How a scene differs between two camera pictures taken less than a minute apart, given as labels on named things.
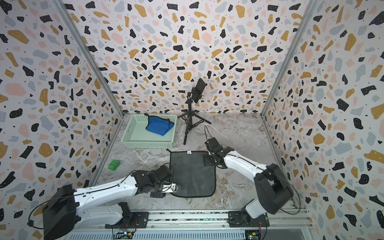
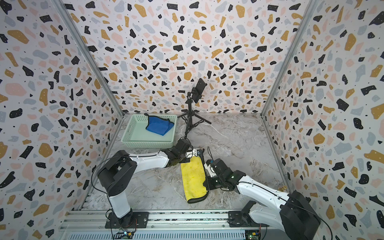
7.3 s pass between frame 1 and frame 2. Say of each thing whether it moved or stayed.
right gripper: moved
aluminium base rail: stayed
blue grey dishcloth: stayed
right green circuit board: stayed
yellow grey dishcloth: moved
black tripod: stayed
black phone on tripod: stayed
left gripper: moved
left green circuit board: stayed
